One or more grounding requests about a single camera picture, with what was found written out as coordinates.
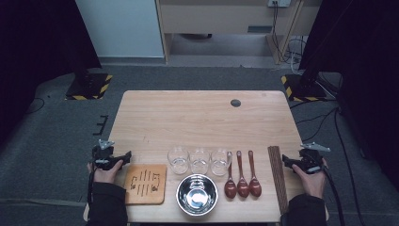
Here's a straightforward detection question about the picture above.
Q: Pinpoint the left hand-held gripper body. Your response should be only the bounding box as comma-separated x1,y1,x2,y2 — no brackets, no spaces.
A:
92,138,125,171

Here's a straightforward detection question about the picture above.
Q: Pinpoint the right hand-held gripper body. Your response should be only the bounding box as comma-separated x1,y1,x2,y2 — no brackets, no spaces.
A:
299,142,331,174

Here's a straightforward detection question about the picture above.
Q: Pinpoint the bundle of wooden chopsticks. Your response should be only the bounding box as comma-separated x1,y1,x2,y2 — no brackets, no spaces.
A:
267,145,290,215

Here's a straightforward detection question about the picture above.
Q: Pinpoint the reddish brown wooden spoon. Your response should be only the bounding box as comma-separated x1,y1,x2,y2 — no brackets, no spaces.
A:
247,150,263,198
235,150,250,199
223,152,238,200

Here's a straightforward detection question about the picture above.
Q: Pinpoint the wooden coaster with slots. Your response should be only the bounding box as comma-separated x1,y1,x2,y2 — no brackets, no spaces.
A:
124,163,168,205

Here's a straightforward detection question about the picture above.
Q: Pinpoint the stainless steel bowl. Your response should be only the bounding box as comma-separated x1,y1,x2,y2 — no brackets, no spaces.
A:
175,173,219,217

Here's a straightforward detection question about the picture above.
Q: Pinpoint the person's left hand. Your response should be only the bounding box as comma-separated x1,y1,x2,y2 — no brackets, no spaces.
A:
87,159,125,185

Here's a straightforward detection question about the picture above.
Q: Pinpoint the person's right hand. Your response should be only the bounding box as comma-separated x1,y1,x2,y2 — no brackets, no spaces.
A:
291,158,328,200

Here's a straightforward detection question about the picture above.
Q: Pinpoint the black striped stand base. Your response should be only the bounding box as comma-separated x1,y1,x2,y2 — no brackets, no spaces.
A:
65,73,113,102
280,73,327,103

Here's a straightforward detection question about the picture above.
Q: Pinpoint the black curtain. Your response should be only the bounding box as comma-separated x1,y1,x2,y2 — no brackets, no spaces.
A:
298,0,399,189
0,0,102,145

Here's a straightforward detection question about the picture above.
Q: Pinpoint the white cabinet panel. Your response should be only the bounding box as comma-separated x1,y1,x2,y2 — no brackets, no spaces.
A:
74,0,166,59

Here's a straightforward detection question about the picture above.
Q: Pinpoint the white power strip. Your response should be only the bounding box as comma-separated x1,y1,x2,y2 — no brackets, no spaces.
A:
267,0,292,8

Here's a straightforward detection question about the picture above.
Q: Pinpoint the light wooden desk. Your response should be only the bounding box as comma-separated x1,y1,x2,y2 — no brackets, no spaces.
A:
155,0,323,65

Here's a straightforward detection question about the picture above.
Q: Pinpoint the thin black floor cable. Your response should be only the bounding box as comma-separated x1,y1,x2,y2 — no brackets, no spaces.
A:
302,109,334,143
295,106,342,125

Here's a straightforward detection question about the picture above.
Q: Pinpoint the long black floor cable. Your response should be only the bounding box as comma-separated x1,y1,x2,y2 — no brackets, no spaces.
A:
333,107,366,226

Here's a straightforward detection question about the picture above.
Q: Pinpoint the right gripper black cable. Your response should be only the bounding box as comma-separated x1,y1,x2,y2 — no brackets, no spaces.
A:
323,166,346,226

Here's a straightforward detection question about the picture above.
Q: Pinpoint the clear glass cup with handle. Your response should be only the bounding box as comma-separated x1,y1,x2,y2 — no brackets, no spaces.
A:
210,148,233,177

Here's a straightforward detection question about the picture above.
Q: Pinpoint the looped black floor cable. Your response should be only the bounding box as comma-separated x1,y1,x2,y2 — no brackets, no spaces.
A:
24,97,45,115

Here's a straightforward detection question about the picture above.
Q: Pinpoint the white cable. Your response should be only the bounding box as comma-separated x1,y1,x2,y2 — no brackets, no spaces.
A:
287,37,308,75

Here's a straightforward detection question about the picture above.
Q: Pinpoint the black power cable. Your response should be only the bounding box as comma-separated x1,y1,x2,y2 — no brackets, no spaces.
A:
271,1,291,64

